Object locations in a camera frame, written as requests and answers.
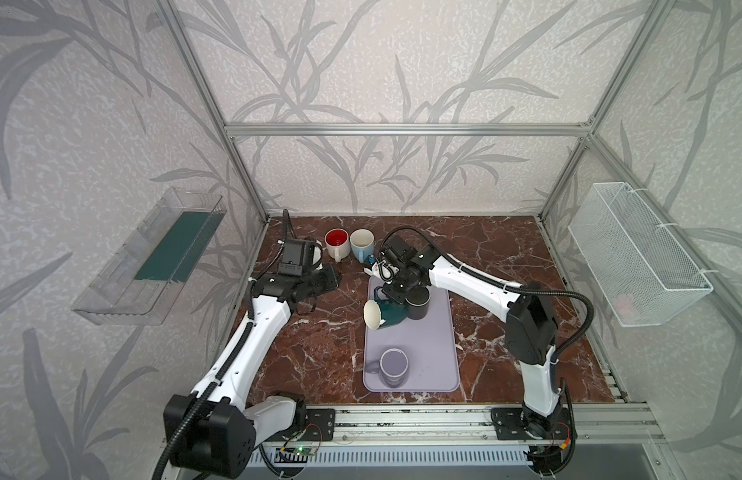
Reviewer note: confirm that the lavender rectangular tray mat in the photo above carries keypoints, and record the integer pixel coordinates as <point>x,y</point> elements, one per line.
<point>429,344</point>

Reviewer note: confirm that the dark green mug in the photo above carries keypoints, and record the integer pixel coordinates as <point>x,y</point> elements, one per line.
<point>380,312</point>

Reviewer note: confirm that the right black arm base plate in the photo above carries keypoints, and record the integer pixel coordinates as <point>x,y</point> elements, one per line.
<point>521,424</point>

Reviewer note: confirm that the black mug white rim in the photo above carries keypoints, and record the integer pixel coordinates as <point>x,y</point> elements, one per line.
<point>417,300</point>

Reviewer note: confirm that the white wire mesh basket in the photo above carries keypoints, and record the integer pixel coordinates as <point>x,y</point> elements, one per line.
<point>645,274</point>

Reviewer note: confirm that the green circuit board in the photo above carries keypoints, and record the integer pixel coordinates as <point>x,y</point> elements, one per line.
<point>299,453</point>

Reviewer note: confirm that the white mug red interior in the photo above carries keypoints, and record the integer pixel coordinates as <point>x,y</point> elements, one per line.
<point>337,244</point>

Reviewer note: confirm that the green pad in bin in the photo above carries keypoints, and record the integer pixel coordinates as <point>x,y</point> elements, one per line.
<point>179,250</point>

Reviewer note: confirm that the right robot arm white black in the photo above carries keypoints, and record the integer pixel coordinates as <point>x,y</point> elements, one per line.
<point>531,327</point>

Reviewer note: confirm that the light blue mug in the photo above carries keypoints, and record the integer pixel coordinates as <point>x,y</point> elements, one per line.
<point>362,244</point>

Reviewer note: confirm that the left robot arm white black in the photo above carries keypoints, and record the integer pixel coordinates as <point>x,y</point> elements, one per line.
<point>212,430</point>

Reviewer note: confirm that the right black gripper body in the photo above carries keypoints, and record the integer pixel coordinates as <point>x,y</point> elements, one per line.
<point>401,287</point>

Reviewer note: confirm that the aluminium frame crossbar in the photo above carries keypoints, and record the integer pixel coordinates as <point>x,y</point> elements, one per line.
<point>239,130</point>

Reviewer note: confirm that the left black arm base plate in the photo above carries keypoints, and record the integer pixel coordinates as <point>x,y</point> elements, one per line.
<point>316,425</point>

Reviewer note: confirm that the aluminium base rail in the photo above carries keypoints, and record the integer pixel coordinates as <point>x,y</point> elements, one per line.
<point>469,424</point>

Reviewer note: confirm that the clear plastic wall bin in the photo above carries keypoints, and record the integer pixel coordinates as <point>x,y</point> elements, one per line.
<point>114,297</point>

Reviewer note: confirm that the lavender purple mug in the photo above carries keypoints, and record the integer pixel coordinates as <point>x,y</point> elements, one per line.
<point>391,369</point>

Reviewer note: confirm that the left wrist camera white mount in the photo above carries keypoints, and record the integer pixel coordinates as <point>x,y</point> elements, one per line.
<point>315,254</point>

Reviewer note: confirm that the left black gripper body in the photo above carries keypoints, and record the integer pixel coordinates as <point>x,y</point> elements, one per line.
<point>322,278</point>

